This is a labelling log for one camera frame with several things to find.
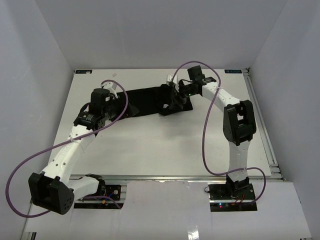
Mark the left black table label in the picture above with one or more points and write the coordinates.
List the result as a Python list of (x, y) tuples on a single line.
[(83, 71)]

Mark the black table label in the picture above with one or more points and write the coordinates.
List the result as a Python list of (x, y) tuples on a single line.
[(233, 71), (83, 71)]

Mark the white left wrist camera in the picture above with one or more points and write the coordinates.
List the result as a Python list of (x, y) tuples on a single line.
[(112, 87)]

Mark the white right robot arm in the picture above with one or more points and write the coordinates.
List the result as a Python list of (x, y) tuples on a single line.
[(238, 124)]

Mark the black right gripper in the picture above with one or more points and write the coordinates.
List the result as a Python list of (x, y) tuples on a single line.
[(175, 100)]

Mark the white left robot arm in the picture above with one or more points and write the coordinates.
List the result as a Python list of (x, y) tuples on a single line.
[(52, 189)]

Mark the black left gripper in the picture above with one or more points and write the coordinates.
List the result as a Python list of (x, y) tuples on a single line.
[(125, 110)]

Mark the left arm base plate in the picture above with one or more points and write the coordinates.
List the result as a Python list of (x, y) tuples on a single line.
[(107, 197)]

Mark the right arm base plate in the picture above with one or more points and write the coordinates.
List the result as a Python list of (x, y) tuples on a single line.
[(220, 200)]

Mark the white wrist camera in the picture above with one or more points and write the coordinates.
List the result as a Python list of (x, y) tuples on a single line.
[(112, 87), (172, 81)]

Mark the right black table label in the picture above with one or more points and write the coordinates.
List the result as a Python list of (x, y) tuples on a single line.
[(233, 71)]

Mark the black t-shirt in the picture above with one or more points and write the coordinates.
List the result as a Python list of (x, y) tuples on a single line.
[(163, 100)]

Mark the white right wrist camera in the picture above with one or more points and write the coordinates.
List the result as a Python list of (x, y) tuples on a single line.
[(172, 81)]

